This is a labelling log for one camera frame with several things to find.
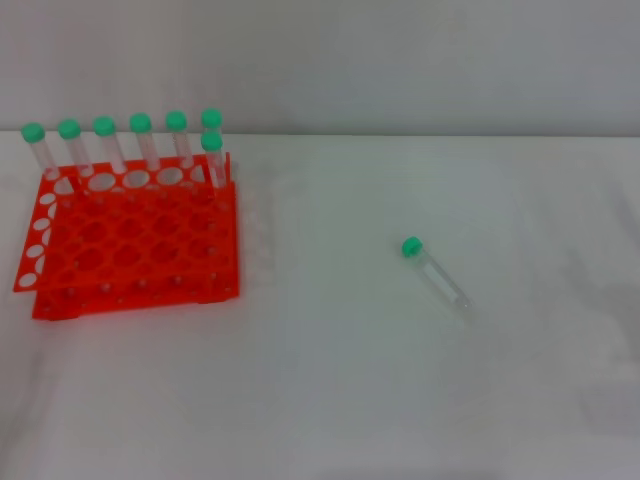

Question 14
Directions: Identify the green capped clear test tube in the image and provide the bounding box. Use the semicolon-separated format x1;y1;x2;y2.
57;118;94;177
92;115;127;174
165;109;197;169
401;235;474;316
20;122;60;180
128;112;162;171
200;108;224;134
200;130;229;191

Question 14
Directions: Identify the orange plastic test tube rack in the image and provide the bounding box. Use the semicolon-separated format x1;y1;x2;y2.
12;152;239;321

